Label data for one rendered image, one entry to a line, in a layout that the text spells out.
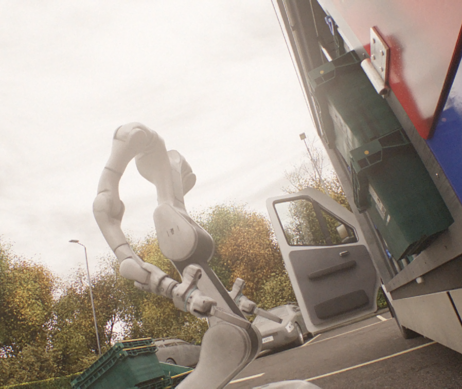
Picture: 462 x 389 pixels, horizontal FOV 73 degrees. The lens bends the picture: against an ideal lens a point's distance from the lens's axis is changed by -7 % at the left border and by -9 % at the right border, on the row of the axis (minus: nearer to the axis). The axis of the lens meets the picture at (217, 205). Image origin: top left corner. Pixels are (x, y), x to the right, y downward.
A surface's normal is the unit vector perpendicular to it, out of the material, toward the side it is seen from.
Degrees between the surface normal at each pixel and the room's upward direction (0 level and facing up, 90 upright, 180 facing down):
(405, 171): 93
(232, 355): 96
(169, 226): 90
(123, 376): 91
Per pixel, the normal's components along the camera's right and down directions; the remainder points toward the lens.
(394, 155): -0.37, -0.22
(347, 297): -0.04, -0.39
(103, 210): -0.23, -0.08
